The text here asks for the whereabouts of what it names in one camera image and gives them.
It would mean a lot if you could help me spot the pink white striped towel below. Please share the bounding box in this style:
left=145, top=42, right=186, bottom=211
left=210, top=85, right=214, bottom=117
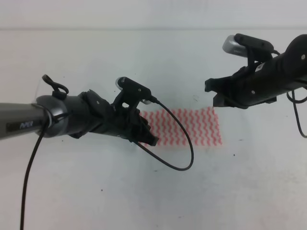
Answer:
left=148, top=107, right=223, bottom=147

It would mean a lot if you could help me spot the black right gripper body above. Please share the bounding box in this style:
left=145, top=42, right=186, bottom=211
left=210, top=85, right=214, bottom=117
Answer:
left=227, top=59, right=283, bottom=109

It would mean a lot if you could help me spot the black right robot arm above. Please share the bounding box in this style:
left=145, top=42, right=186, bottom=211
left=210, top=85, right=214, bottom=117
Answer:
left=204, top=34, right=307, bottom=109

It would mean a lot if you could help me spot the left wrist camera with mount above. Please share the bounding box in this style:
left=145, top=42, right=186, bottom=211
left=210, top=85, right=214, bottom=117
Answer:
left=113, top=77, right=152, bottom=112

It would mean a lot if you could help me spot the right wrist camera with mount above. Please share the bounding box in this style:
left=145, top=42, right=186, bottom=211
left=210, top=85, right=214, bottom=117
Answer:
left=222, top=34, right=276, bottom=69

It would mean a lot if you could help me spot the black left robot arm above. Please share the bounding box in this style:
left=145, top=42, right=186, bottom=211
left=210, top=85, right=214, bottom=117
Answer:
left=0, top=75, right=158, bottom=146

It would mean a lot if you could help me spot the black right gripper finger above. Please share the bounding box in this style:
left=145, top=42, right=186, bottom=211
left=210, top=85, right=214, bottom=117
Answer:
left=204, top=76, right=232, bottom=93
left=213, top=94, right=234, bottom=107

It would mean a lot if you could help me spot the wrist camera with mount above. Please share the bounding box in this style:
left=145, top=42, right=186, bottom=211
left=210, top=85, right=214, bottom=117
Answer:
left=222, top=34, right=276, bottom=69
left=113, top=77, right=152, bottom=112

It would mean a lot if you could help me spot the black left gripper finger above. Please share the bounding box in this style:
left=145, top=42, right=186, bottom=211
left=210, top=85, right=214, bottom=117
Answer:
left=137, top=109, right=151, bottom=133
left=135, top=133, right=158, bottom=146

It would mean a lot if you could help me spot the black right camera cable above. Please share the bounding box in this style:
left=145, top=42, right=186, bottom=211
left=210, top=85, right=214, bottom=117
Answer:
left=286, top=83, right=307, bottom=138

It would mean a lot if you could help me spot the black left camera cable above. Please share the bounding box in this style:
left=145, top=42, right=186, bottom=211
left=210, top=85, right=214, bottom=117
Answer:
left=19, top=95, right=194, bottom=230

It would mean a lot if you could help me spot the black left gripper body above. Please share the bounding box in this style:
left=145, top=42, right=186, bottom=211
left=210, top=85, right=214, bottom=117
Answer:
left=81, top=90, right=144, bottom=141

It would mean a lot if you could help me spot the black camera cable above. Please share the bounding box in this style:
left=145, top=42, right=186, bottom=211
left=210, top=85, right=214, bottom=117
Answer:
left=286, top=83, right=307, bottom=138
left=19, top=95, right=194, bottom=230

